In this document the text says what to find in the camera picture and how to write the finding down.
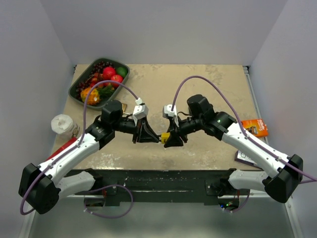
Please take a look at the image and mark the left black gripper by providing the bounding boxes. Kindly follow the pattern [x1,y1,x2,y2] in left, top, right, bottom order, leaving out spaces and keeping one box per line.
[113,116,160,144]

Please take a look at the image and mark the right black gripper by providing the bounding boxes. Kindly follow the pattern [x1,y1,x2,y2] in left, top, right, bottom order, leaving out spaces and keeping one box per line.
[162,116,203,148]

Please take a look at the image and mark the yellow padlock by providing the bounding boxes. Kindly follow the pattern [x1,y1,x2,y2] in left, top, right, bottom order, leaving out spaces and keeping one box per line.
[159,132,170,144]

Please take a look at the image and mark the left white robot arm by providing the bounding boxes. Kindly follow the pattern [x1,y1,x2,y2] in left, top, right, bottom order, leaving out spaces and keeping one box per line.
[18,100,159,214]

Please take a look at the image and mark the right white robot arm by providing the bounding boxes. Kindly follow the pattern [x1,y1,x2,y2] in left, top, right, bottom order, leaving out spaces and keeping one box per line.
[162,94,304,203]

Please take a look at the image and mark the brass padlock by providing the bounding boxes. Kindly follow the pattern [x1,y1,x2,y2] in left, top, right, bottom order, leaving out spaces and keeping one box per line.
[122,103,130,115]

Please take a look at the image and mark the red apple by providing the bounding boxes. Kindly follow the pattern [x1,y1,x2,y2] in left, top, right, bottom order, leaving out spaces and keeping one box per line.
[111,74,123,88]

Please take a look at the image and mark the purple white card box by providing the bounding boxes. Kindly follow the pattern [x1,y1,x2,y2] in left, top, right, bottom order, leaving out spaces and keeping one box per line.
[234,150,257,167]

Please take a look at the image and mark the toy pineapple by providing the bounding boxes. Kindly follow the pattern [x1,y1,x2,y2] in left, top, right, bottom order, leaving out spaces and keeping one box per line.
[80,87,101,106]

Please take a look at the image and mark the strawberries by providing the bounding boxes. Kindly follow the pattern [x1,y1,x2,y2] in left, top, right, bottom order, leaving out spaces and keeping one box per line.
[89,77,112,89]

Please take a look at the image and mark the green lime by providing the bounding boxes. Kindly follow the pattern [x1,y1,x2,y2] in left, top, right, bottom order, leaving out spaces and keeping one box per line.
[116,67,128,78]

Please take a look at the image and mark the red box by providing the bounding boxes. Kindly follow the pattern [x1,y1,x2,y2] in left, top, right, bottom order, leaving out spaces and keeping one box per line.
[47,137,77,160]

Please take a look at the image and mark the red pomegranate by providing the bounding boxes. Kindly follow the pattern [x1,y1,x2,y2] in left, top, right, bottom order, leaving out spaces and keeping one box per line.
[103,66,116,80]

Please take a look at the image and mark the orange razor package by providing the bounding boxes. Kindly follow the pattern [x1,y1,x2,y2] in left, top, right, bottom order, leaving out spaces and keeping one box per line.
[241,119,268,138]

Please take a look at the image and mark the dark green fruit tray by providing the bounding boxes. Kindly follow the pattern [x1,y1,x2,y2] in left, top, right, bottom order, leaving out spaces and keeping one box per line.
[68,58,130,111]

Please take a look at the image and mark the dark cherries bunch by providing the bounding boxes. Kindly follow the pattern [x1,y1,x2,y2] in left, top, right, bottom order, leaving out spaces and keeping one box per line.
[75,61,115,96]

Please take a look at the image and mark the white tissue roll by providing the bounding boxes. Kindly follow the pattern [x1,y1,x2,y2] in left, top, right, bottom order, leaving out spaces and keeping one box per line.
[51,114,74,134]

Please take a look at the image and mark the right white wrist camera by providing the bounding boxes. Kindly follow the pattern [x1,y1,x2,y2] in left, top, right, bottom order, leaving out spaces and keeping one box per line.
[162,104,179,127]

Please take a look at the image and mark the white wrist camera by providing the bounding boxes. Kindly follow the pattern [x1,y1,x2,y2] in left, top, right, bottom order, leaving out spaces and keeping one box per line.
[162,104,179,127]
[132,98,149,124]

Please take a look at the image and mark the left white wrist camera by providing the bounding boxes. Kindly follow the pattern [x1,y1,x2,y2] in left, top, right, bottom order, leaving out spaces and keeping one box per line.
[132,98,149,124]

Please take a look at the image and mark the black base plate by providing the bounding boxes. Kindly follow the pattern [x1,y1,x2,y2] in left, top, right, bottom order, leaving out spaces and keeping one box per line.
[77,169,249,206]

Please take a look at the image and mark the aluminium frame rail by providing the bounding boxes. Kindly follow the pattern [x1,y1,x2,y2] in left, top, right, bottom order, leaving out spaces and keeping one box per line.
[242,64,270,149]

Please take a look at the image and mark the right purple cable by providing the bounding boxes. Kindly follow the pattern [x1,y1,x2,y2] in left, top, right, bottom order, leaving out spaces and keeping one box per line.
[171,76,317,214]

